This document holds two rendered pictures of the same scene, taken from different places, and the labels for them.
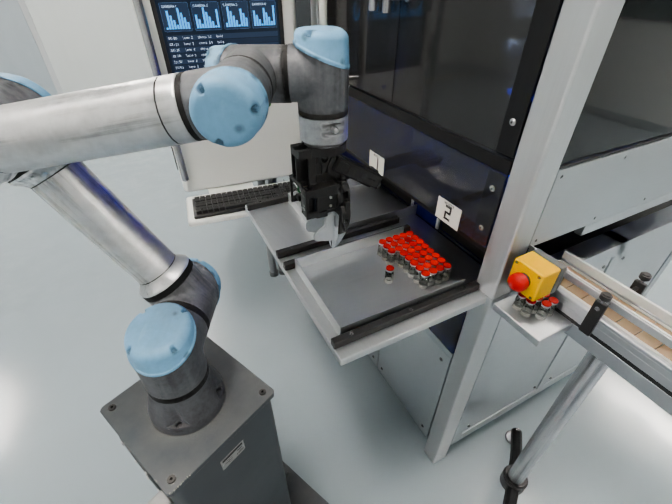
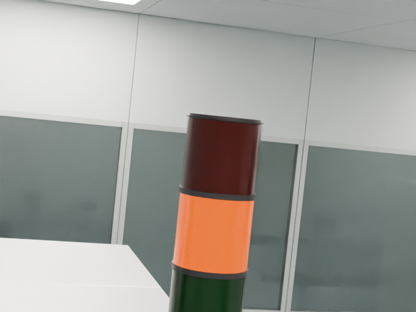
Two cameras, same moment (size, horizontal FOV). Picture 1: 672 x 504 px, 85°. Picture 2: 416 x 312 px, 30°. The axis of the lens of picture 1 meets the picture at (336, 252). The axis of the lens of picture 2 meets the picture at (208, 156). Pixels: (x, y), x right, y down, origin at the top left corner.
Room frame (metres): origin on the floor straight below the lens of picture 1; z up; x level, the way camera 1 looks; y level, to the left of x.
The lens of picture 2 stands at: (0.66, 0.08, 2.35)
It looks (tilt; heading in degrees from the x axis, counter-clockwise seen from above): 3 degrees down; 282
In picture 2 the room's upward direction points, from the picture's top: 6 degrees clockwise
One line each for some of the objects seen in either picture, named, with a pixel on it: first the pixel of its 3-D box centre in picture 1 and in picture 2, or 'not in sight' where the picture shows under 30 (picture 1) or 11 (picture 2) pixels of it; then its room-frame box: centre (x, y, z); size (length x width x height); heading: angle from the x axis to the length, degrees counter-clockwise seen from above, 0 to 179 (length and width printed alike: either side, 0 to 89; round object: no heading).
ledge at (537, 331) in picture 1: (535, 313); not in sight; (0.60, -0.47, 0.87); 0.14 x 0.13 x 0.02; 117
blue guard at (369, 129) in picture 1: (312, 101); not in sight; (1.55, 0.09, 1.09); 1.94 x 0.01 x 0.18; 27
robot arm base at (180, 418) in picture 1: (182, 386); not in sight; (0.43, 0.31, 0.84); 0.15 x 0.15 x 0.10
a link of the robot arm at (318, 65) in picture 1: (320, 72); not in sight; (0.57, 0.02, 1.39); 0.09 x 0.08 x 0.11; 92
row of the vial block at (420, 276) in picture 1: (405, 261); not in sight; (0.75, -0.18, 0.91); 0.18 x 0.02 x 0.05; 27
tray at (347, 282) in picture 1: (376, 273); not in sight; (0.71, -0.10, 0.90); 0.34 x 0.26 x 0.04; 117
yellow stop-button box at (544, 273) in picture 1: (534, 274); not in sight; (0.59, -0.42, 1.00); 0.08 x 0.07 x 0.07; 117
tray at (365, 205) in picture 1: (350, 203); not in sight; (1.07, -0.05, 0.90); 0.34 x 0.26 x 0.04; 117
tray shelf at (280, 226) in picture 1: (357, 242); not in sight; (0.88, -0.06, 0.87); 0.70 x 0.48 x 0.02; 27
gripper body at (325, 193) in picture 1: (320, 176); not in sight; (0.57, 0.03, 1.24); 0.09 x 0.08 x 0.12; 117
